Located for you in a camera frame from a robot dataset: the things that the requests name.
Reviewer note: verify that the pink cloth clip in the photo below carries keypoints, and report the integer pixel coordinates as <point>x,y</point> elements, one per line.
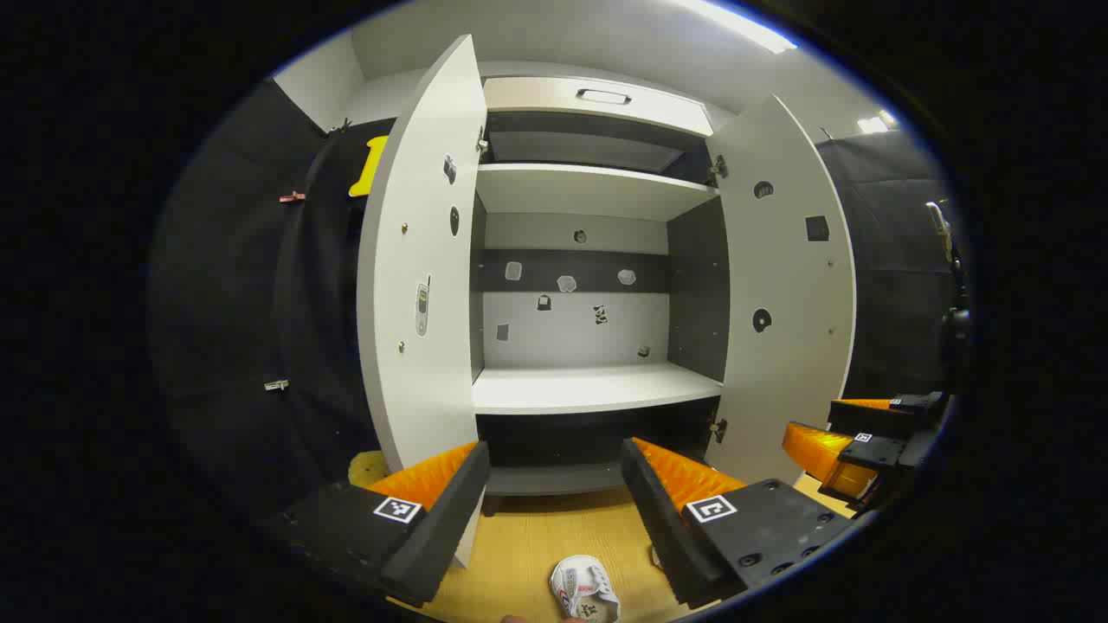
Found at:
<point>292,197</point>

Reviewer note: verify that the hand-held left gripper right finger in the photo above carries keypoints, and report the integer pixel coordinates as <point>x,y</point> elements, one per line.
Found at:
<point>662,528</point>

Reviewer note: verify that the white canvas shoe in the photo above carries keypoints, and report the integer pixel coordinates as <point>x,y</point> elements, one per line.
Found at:
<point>584,588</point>

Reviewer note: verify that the yellow green toy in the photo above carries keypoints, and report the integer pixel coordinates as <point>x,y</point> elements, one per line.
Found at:
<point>365,469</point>

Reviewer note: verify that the shoe cabinet door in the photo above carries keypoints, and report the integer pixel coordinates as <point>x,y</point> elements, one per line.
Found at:
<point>788,389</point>
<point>415,216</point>

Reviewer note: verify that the white cabinet drawer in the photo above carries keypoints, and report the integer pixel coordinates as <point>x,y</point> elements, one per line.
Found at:
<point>537,99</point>

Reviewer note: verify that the ceiling light panel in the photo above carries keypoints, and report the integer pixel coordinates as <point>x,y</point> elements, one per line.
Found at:
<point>872,125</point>

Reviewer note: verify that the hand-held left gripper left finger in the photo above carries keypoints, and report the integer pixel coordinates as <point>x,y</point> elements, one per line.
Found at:
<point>441,536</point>

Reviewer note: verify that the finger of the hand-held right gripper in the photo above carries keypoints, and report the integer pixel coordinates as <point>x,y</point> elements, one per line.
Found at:
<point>822,454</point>
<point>892,417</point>

